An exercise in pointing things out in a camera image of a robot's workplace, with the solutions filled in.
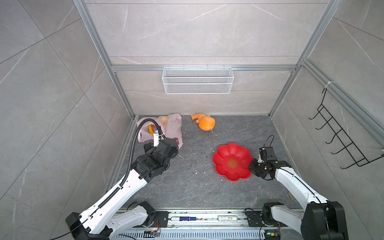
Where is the pink plastic bag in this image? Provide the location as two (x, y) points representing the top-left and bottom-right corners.
(138, 114), (183, 149)

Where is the red flower-shaped plate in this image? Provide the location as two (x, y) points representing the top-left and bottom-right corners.
(213, 143), (253, 182)

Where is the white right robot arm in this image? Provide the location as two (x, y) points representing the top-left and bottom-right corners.
(249, 147), (349, 240)

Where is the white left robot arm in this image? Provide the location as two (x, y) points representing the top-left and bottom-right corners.
(66, 137), (179, 240)

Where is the orange toy fruit with loop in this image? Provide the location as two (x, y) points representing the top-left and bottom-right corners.
(191, 113), (216, 132)

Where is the blue marker pen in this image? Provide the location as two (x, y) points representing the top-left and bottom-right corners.
(179, 217), (198, 222)

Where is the black corrugated cable hose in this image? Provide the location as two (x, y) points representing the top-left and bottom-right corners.
(97, 118), (164, 209)

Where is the white tube on rail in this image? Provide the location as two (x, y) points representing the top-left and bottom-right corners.
(218, 216), (238, 222)

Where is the white wire mesh basket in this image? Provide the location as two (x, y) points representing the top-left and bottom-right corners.
(162, 67), (235, 95)

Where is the black wire hook rack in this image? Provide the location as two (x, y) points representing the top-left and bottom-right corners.
(308, 88), (384, 170)

